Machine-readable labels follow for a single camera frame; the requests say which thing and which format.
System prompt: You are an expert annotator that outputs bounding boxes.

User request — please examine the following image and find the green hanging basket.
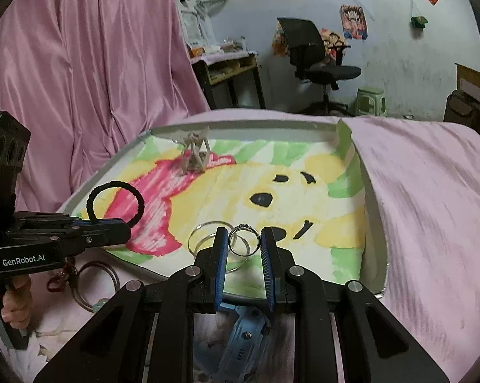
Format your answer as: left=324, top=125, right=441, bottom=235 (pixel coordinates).
left=410, top=0, right=429, bottom=29

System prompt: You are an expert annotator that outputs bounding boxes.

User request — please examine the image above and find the pink curtain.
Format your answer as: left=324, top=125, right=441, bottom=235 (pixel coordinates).
left=0, top=0, right=208, bottom=212

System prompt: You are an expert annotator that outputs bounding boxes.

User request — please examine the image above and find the black braided hair tie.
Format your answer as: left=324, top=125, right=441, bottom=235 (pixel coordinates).
left=85, top=180, right=146, bottom=229

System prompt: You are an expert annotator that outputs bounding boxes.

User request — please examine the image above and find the beige hair claw clip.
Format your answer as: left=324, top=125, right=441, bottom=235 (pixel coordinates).
left=172, top=127, right=212, bottom=175

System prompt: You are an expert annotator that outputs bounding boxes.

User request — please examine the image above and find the light blue wrist watch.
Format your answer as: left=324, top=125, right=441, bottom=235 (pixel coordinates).
left=193, top=300, right=273, bottom=383

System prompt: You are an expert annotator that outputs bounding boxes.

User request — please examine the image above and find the black office chair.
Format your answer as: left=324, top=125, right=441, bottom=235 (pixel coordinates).
left=278, top=17, right=362, bottom=117

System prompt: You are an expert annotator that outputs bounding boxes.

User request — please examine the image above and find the brown hair tie flower bead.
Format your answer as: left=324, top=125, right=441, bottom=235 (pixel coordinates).
left=69, top=260, right=121, bottom=314

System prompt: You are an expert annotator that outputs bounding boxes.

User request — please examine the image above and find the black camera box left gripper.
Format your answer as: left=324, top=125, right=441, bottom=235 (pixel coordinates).
left=0, top=112, right=31, bottom=225

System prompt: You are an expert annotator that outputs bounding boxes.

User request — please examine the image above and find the pink bed sheet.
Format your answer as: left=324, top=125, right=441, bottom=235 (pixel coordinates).
left=0, top=108, right=480, bottom=383

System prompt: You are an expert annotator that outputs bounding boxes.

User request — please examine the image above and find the white cardboard tray box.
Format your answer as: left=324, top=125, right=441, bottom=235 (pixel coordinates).
left=62, top=120, right=388, bottom=298

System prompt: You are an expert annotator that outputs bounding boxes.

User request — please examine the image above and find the left hand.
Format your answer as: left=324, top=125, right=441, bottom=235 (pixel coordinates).
left=0, top=275, right=32, bottom=329

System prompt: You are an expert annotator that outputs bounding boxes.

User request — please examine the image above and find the anime character poster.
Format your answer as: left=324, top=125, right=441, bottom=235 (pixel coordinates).
left=340, top=4, right=368, bottom=41

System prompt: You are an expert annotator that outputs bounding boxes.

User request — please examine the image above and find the green plastic stool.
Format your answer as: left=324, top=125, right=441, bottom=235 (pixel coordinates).
left=355, top=86, right=387, bottom=117

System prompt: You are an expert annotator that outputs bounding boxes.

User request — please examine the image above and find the colourful bear drawing paper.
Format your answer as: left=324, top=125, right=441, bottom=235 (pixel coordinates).
left=72, top=134, right=366, bottom=300

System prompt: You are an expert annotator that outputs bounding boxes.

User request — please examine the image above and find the silver ring in tray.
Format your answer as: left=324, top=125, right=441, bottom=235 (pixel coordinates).
left=227, top=223, right=262, bottom=258

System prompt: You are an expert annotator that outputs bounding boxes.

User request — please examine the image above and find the wooden desk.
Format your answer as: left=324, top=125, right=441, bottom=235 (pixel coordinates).
left=191, top=51, right=266, bottom=110

